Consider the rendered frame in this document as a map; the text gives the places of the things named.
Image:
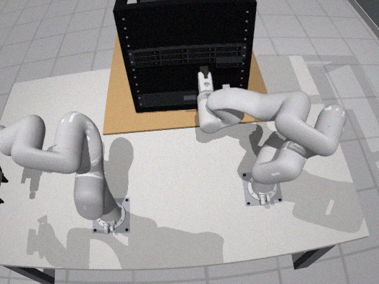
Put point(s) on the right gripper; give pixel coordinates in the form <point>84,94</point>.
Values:
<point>205,82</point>

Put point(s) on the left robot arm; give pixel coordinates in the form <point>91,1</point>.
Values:
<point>23,140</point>

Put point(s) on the black metal rack frame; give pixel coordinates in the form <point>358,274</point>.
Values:
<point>169,23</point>

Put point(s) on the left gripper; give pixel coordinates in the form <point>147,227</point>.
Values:
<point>3,180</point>

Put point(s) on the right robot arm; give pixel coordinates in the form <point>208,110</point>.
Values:
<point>226,107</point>

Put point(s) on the tan flat board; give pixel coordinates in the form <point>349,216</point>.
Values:
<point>121,118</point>

